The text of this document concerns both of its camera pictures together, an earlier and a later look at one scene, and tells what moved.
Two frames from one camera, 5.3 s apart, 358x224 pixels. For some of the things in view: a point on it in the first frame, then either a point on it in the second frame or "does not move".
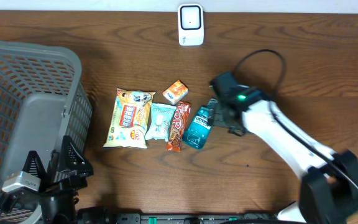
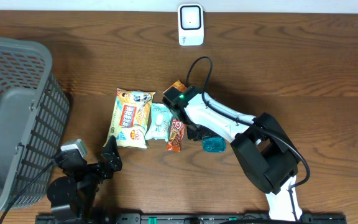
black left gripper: [77, 182] to [113, 159]
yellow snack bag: [129, 121] does not move
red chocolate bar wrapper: [180, 119] does not move
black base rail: [195, 218] does not move
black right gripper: [217, 109] to [194, 137]
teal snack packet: [161, 119] does not move
